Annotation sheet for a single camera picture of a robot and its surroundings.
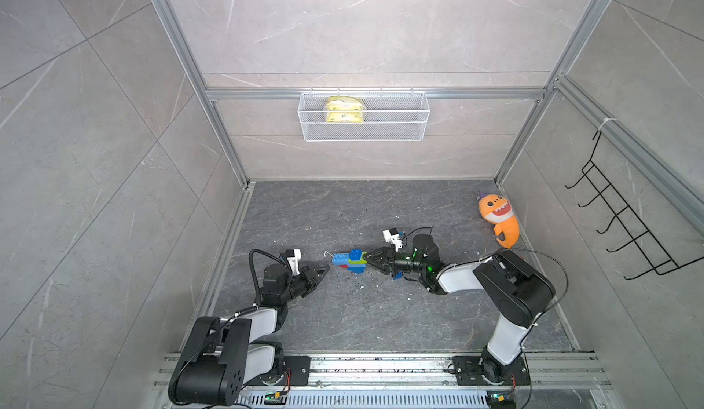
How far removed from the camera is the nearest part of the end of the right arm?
772 millimetres

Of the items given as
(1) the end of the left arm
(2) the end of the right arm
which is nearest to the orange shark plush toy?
(2) the end of the right arm

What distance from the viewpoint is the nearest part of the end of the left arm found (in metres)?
0.77

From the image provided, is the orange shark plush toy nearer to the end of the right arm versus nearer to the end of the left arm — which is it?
the end of the right arm
